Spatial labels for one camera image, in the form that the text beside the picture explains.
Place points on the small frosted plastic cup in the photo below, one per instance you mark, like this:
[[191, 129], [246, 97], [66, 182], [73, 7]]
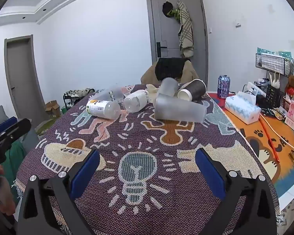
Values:
[[169, 87]]

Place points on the clear plastic bottle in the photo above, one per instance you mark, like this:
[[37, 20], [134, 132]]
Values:
[[110, 93]]

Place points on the printed woven blanket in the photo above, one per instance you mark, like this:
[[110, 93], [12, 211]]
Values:
[[147, 176]]

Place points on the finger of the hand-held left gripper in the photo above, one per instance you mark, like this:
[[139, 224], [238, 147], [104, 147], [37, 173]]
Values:
[[13, 130], [6, 123]]

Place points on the clear bottle with yellow label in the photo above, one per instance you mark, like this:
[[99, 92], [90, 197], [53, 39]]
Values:
[[103, 109]]

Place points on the black cloth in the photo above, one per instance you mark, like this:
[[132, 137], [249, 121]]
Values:
[[169, 68]]

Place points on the plain grey door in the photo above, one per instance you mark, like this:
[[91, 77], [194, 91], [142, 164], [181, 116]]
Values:
[[22, 78]]

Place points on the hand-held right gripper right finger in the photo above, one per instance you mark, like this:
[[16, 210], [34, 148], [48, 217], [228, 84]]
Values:
[[209, 173]]

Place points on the brown plush toy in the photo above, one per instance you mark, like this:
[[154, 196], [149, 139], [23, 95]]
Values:
[[291, 83]]

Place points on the black hat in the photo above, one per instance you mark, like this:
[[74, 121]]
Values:
[[167, 9]]

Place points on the person's left hand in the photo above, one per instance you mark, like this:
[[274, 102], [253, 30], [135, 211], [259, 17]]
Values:
[[6, 193]]

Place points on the orange cat desk mat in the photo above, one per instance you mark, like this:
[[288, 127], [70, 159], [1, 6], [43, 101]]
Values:
[[264, 137]]

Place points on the purple drink can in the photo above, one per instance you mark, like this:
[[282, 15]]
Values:
[[223, 87]]

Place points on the white plastic bottle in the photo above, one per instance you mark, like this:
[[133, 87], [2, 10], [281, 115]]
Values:
[[136, 100]]

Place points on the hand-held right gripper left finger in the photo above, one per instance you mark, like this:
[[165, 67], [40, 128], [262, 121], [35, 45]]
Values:
[[84, 173]]

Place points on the grey sofa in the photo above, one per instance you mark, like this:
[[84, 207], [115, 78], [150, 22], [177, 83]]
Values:
[[0, 117]]

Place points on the large frosted plastic cup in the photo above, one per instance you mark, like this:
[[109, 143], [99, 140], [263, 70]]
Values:
[[178, 109]]

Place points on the green cloth bag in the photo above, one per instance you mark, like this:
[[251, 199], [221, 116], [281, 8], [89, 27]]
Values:
[[176, 14]]

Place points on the teal cloth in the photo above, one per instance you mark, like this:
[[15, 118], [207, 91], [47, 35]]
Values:
[[17, 156]]

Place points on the black shoe rack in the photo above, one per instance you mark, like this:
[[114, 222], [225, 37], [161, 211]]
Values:
[[74, 98]]

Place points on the black paper cup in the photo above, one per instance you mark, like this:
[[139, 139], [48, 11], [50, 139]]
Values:
[[194, 88]]

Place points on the plaid scarf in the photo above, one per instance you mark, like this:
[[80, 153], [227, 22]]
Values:
[[187, 31]]

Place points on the cardboard box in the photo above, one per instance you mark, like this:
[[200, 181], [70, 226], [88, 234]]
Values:
[[52, 109]]

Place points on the black mesh desk organizer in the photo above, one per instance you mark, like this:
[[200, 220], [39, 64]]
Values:
[[273, 93]]

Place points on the blue white tissue pack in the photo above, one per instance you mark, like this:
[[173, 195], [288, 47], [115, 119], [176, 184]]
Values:
[[242, 106]]

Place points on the cream crumpled wrapper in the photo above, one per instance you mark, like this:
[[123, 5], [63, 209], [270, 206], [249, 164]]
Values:
[[152, 94]]

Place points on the grey door with hooks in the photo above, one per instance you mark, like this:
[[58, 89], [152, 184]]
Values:
[[170, 29]]

